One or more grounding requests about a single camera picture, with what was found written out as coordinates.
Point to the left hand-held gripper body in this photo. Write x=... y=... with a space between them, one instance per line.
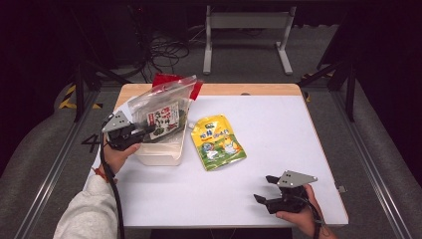
x=116 y=127

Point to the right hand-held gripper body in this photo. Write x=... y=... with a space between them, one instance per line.
x=292 y=195

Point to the clear bag of dried seaweed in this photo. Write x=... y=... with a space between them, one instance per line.
x=159 y=106

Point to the white divided storage box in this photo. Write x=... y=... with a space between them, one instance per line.
x=162 y=154

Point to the red white seasoning packet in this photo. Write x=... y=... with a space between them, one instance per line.
x=162 y=79

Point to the person's right hand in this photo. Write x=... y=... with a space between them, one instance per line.
x=305 y=220

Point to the person's left hand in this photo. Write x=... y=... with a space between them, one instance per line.
x=119 y=159

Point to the white table mat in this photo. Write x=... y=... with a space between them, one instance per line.
x=232 y=195

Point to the black metal stand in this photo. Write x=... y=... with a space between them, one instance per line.
x=79 y=89
x=350 y=93

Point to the yellow black hazard tape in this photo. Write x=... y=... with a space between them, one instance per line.
x=68 y=96

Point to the yellow green spout pouch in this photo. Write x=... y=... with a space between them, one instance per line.
x=217 y=142

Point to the white metal stand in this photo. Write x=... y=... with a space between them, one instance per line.
x=249 y=20

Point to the small metal bracket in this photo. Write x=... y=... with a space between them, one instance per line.
x=341 y=189

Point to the aluminium floor rail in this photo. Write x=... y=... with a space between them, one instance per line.
x=375 y=172
x=53 y=172

